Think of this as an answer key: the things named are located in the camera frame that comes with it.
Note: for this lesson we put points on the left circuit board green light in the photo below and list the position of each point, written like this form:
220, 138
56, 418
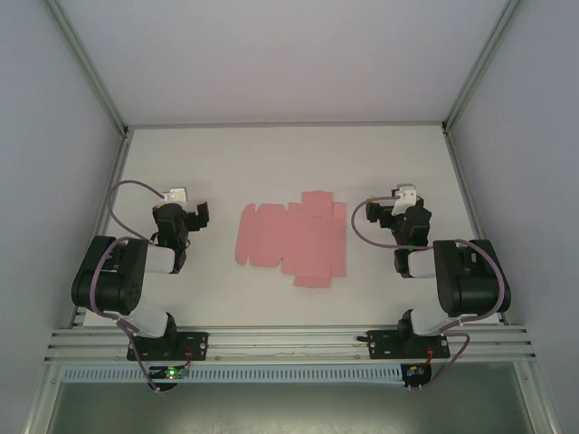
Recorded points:
172, 373

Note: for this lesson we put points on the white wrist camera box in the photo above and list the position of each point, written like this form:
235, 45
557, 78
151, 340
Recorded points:
403, 199
175, 195

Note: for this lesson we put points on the left aluminium table side rail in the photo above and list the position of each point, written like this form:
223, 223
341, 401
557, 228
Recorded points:
108, 194

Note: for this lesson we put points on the right aluminium frame post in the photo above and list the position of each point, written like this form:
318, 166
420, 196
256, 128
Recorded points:
479, 63

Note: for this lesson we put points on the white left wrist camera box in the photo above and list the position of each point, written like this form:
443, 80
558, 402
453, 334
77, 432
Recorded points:
175, 195

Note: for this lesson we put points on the aluminium frame post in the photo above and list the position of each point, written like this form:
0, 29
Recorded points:
479, 63
86, 63

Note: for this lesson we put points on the aluminium table side rail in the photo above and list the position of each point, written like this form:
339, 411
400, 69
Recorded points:
470, 194
108, 194

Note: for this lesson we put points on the right aluminium table side rail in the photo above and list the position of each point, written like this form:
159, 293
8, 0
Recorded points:
470, 194

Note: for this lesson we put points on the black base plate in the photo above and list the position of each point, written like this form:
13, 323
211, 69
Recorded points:
194, 346
384, 346

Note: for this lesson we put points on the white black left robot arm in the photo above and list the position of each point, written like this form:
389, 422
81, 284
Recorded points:
113, 280

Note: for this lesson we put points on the right small circuit board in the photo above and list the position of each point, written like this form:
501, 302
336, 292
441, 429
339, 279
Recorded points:
415, 372

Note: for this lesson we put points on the aluminium rear frame bar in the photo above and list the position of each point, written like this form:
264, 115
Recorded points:
285, 125

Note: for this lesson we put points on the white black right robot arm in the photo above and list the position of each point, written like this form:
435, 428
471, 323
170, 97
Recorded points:
470, 280

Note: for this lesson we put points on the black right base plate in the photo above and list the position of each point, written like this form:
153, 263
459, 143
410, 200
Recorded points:
384, 346

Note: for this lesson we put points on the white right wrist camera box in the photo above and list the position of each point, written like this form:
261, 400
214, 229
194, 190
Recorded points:
403, 199

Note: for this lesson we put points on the pink paper box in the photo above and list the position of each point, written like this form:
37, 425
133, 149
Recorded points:
312, 235

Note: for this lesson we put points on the black clamp lever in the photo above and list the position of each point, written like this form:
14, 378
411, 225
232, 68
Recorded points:
362, 339

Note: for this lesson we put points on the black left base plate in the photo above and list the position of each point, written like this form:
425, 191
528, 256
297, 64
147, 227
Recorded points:
194, 346

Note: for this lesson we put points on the aluminium mounting rail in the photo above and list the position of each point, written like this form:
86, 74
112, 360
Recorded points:
289, 346

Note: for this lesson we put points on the left aluminium frame post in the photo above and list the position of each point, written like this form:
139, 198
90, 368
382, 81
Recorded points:
86, 63

